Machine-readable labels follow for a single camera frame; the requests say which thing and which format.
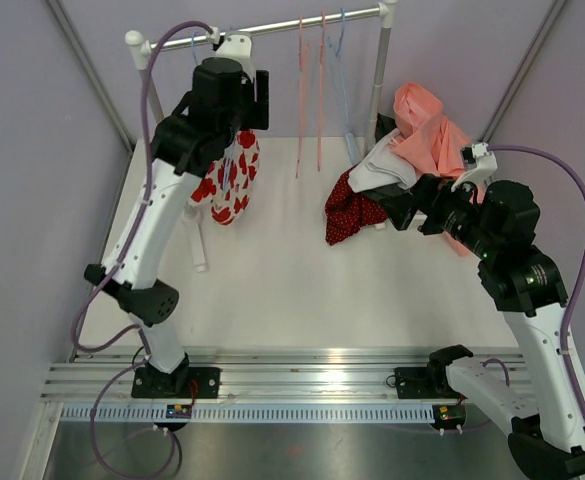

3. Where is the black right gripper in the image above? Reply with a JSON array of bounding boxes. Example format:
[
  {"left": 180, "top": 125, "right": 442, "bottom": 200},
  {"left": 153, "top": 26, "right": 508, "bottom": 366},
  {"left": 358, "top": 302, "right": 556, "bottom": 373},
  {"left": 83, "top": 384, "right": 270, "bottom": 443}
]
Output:
[{"left": 379, "top": 174, "right": 501, "bottom": 260}]

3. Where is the salmon pink pleated skirt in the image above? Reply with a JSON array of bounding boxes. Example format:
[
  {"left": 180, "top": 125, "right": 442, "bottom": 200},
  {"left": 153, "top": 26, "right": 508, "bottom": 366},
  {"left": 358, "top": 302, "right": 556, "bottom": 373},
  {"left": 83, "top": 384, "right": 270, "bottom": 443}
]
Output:
[{"left": 389, "top": 81, "right": 486, "bottom": 258}]

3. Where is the white red floral skirt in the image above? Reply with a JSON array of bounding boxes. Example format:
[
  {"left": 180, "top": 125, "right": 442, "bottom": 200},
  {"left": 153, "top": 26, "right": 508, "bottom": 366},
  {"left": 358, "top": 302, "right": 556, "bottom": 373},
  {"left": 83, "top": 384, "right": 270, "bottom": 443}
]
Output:
[{"left": 189, "top": 129, "right": 260, "bottom": 226}]

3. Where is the dark red polka dot skirt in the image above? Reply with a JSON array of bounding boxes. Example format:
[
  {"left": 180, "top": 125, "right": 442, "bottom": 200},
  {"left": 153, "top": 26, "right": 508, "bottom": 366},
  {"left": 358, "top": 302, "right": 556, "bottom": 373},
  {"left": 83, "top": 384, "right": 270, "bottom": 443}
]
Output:
[{"left": 324, "top": 167, "right": 388, "bottom": 246}]

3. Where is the dark grey dotted skirt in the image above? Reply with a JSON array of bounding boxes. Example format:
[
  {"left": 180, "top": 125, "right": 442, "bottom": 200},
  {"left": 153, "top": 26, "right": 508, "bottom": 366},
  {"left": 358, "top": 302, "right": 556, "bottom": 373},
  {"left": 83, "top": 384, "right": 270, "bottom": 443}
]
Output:
[{"left": 371, "top": 114, "right": 417, "bottom": 190}]

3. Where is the pink wire hanger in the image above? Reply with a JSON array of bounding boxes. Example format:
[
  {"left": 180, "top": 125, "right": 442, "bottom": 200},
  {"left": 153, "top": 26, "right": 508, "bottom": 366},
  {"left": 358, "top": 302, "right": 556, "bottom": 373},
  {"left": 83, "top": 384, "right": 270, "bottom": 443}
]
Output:
[
  {"left": 317, "top": 11, "right": 326, "bottom": 172},
  {"left": 295, "top": 16, "right": 307, "bottom": 179}
]

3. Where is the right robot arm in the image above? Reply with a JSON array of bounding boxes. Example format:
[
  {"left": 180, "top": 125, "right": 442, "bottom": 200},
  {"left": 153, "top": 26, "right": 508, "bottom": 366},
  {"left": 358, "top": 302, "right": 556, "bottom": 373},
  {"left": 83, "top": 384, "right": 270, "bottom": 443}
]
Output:
[{"left": 368, "top": 174, "right": 585, "bottom": 479}]

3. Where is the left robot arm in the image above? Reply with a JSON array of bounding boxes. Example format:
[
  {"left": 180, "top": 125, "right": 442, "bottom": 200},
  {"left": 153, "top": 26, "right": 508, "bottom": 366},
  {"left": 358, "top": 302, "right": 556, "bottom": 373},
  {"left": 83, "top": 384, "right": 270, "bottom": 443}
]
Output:
[{"left": 84, "top": 57, "right": 269, "bottom": 398}]

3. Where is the white perforated plastic basket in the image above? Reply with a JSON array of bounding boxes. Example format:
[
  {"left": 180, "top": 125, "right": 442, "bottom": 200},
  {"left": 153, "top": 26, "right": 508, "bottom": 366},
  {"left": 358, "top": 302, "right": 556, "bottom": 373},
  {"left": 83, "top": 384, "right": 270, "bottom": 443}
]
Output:
[{"left": 372, "top": 212, "right": 426, "bottom": 231}]

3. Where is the white and silver clothes rack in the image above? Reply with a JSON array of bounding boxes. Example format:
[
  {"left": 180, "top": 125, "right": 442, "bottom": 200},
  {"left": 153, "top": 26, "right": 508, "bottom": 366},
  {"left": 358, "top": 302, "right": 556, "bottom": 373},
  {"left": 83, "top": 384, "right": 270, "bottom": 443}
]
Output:
[{"left": 125, "top": 1, "right": 398, "bottom": 272}]

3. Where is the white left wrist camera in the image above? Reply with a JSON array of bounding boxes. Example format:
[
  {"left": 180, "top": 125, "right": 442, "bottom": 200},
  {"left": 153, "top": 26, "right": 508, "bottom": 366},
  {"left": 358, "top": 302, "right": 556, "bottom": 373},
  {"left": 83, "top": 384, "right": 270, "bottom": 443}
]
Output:
[{"left": 214, "top": 31, "right": 256, "bottom": 78}]

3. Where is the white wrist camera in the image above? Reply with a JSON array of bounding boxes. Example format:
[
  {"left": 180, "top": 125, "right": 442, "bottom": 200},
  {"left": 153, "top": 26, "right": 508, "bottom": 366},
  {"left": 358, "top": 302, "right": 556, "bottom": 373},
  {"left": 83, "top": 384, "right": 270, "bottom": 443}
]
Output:
[
  {"left": 214, "top": 31, "right": 256, "bottom": 78},
  {"left": 451, "top": 142, "right": 498, "bottom": 191}
]

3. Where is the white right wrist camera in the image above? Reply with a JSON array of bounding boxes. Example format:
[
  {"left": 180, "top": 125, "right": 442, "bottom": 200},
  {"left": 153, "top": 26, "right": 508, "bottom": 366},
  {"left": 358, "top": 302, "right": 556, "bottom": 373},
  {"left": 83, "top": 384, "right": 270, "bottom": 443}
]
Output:
[{"left": 451, "top": 142, "right": 498, "bottom": 191}]

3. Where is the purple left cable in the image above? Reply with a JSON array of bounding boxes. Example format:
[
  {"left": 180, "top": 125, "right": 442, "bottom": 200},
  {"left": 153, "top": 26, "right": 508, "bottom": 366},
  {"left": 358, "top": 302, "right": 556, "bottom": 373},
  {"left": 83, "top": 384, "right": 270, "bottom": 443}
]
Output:
[{"left": 70, "top": 20, "right": 221, "bottom": 477}]

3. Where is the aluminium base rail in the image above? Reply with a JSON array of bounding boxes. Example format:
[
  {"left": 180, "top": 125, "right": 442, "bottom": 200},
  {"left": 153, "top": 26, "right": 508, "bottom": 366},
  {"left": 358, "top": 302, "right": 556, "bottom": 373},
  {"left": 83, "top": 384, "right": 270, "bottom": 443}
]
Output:
[{"left": 40, "top": 347, "right": 444, "bottom": 424}]

